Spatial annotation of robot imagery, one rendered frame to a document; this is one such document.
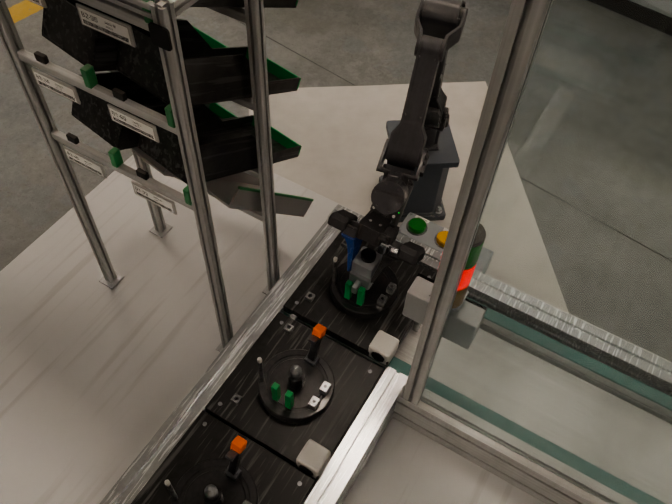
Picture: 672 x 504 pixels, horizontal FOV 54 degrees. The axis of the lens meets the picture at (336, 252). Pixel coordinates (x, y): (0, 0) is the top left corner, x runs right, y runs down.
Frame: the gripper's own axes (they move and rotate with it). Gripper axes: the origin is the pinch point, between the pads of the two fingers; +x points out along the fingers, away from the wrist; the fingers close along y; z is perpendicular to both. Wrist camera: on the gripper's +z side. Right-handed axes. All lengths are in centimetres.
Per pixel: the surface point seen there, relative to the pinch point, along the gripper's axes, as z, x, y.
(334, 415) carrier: 13.7, 24.5, 8.7
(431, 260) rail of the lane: -19.7, -0.2, 8.4
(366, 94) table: -67, -23, -35
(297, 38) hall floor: -210, -25, -133
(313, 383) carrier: 12.9, 21.4, 2.6
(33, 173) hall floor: -97, 63, -175
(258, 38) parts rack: 30.3, -32.5, -19.3
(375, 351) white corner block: 3.2, 14.4, 9.1
